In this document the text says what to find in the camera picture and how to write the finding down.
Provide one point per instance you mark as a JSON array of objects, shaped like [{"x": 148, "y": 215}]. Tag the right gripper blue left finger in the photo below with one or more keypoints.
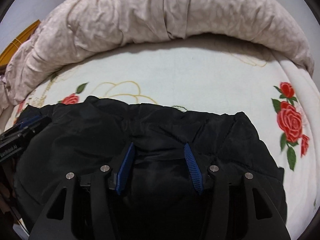
[{"x": 122, "y": 168}]

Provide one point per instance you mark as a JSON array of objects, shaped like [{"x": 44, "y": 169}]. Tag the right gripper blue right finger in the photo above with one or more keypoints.
[{"x": 193, "y": 168}]

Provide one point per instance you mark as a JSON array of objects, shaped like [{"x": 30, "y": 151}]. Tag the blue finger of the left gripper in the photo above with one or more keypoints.
[{"x": 28, "y": 122}]

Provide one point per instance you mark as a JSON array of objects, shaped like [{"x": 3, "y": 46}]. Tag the black hooded puffer jacket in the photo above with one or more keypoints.
[{"x": 62, "y": 179}]

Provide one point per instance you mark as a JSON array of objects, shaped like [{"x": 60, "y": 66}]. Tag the wooden headboard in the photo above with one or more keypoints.
[{"x": 11, "y": 49}]

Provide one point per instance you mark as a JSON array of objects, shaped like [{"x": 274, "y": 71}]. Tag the white floral rose bedsheet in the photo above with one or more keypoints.
[{"x": 210, "y": 74}]

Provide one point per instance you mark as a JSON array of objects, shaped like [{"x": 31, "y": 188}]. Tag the pink patterned duvet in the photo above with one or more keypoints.
[{"x": 78, "y": 29}]

